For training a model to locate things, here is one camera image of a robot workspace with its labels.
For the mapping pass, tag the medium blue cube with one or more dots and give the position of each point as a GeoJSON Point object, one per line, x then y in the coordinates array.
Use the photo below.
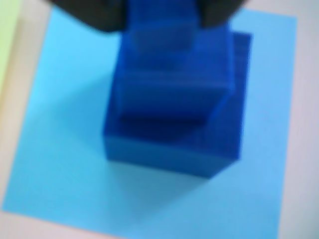
{"type": "Point", "coordinates": [174, 154]}

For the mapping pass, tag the small blue cube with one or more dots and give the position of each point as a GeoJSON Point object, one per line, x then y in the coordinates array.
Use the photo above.
{"type": "Point", "coordinates": [169, 87]}

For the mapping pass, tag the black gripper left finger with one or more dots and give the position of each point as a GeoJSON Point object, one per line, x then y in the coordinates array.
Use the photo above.
{"type": "Point", "coordinates": [99, 13]}

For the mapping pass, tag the blue paper square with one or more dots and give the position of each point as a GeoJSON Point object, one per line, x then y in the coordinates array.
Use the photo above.
{"type": "Point", "coordinates": [62, 124]}

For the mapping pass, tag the green paper square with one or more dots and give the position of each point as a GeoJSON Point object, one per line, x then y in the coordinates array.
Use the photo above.
{"type": "Point", "coordinates": [7, 37]}

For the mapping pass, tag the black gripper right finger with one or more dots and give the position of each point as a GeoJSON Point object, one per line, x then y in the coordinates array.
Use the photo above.
{"type": "Point", "coordinates": [219, 11]}

